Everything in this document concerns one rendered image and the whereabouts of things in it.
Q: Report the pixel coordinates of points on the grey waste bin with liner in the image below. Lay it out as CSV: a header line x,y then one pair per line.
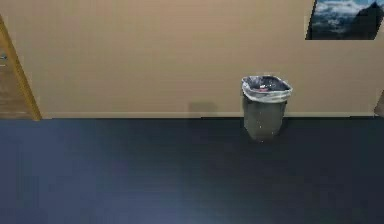
x,y
264,116

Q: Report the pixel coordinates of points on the framed mountain picture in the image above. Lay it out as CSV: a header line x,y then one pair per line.
x,y
343,20

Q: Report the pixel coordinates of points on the brown wooden room door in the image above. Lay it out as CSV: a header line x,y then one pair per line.
x,y
11,93

